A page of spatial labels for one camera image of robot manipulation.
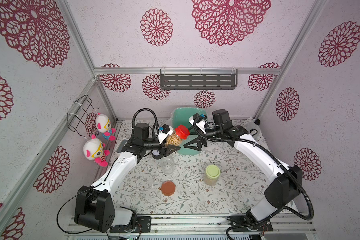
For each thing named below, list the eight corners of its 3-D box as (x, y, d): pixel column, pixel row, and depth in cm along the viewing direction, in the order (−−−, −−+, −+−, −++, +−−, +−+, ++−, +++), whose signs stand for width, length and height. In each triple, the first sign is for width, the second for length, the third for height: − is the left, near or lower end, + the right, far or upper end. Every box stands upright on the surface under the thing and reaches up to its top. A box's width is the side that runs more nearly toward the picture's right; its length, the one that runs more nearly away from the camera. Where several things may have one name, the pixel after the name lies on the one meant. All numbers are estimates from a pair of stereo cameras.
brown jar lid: (161, 195, 85) (160, 194, 83) (162, 182, 90) (161, 180, 88) (175, 195, 85) (175, 194, 83) (175, 182, 90) (175, 180, 88)
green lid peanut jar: (204, 187, 88) (207, 177, 78) (202, 174, 93) (205, 164, 82) (216, 187, 88) (221, 178, 78) (214, 174, 93) (219, 164, 82)
